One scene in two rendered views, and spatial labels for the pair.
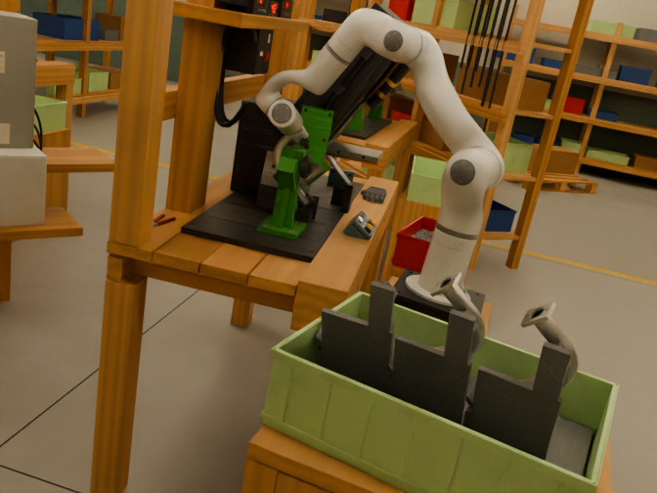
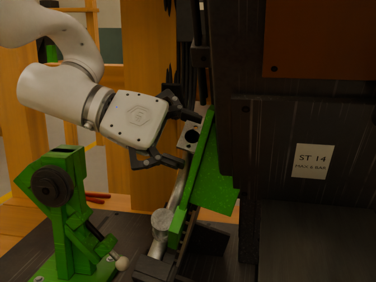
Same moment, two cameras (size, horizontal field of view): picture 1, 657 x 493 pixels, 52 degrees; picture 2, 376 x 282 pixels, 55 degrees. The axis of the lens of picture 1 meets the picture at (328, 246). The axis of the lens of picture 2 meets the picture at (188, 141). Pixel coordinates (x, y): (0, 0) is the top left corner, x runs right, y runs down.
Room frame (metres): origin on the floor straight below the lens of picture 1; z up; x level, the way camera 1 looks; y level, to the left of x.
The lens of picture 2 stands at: (2.37, -0.44, 1.39)
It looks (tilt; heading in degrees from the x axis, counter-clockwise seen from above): 18 degrees down; 94
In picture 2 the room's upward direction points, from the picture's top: straight up
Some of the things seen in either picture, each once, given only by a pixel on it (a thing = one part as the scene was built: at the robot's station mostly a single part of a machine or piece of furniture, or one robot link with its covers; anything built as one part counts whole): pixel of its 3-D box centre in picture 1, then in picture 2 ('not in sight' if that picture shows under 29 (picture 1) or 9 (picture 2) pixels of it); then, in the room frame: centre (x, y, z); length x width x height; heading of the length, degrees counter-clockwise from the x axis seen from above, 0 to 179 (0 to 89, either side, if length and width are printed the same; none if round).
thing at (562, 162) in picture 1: (545, 166); not in sight; (8.88, -2.60, 0.22); 1.20 x 0.80 x 0.44; 119
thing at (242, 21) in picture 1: (247, 18); not in sight; (2.49, 0.43, 1.52); 0.90 x 0.25 x 0.04; 172
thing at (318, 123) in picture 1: (314, 136); (217, 162); (2.38, 0.12, 1.17); 0.13 x 0.12 x 0.20; 172
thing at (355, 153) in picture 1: (329, 148); (315, 214); (2.53, 0.06, 1.11); 0.39 x 0.16 x 0.03; 82
